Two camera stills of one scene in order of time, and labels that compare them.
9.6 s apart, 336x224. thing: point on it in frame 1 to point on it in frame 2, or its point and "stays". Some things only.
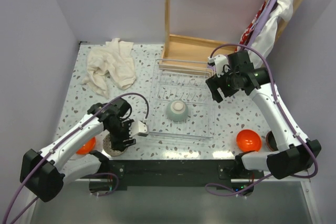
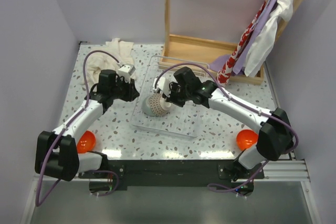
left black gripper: x=122 y=135 to x=130 y=89
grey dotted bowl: x=107 y=146 to x=154 y=100
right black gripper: x=214 y=83 to x=171 y=99
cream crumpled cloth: x=110 y=64 stays
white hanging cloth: x=283 y=11 stays
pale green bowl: x=177 y=110 to x=146 y=107
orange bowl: x=248 y=140 stays
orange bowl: x=87 y=147 stays
